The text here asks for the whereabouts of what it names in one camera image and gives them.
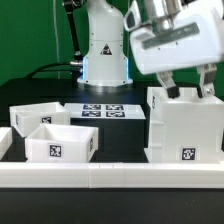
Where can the white drawer box rear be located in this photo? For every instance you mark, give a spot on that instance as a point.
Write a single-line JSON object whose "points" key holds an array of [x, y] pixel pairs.
{"points": [[26, 118]]}

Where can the white drawer box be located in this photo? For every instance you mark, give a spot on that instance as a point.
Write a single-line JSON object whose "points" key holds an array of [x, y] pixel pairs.
{"points": [[26, 118], [51, 143]]}

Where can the white drawer box front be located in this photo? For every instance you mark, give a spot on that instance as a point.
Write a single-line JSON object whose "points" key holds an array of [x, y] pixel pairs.
{"points": [[51, 143]]}

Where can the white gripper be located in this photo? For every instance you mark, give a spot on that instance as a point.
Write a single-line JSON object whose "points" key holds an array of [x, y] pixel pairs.
{"points": [[178, 35]]}

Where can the white obstacle fence wall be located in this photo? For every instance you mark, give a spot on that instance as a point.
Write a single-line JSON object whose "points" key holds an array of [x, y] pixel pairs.
{"points": [[105, 175]]}

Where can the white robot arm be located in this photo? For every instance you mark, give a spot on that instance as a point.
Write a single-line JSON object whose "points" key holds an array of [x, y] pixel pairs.
{"points": [[105, 63]]}

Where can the white drawer cabinet frame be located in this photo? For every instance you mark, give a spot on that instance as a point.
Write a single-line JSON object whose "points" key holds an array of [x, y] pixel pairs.
{"points": [[187, 129]]}

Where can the white marker sheet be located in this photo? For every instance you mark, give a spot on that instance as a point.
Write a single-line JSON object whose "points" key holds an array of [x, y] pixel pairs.
{"points": [[105, 111]]}

